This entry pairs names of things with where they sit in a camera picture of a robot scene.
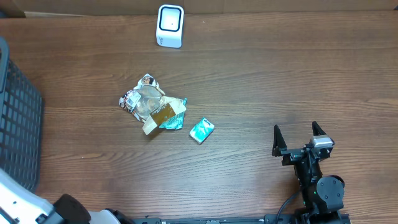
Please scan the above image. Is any clear cookie wrapper bag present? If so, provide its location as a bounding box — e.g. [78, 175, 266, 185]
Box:
[118, 73, 187, 136]

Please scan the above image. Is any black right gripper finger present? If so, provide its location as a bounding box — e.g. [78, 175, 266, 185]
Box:
[272, 125, 287, 157]
[312, 121, 326, 136]

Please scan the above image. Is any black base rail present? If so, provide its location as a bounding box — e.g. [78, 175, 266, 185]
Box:
[131, 215, 352, 224]

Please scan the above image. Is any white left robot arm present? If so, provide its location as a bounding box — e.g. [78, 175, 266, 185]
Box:
[1, 170, 133, 224]

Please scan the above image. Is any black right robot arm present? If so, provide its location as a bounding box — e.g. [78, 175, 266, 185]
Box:
[268, 121, 350, 223]

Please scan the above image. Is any black mesh basket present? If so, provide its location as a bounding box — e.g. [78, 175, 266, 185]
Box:
[1, 38, 44, 192]

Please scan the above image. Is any teal snack packet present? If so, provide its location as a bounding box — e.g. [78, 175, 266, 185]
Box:
[159, 96, 187, 130]

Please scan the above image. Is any teal tissue pack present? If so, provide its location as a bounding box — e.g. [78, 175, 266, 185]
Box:
[189, 117, 215, 144]

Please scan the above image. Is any white barcode scanner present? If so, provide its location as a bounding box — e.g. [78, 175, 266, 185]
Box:
[155, 4, 185, 49]

